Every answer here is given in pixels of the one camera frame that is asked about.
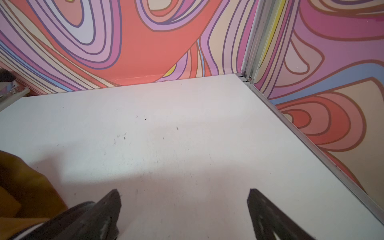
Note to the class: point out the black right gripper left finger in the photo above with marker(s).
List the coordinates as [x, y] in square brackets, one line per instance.
[90, 220]

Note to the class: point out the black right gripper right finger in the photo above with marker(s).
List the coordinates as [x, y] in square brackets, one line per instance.
[269, 222]

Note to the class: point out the mustard brown trousers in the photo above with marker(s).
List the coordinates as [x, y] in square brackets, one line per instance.
[28, 199]

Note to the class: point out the black leather belt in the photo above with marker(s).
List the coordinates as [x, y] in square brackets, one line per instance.
[56, 228]

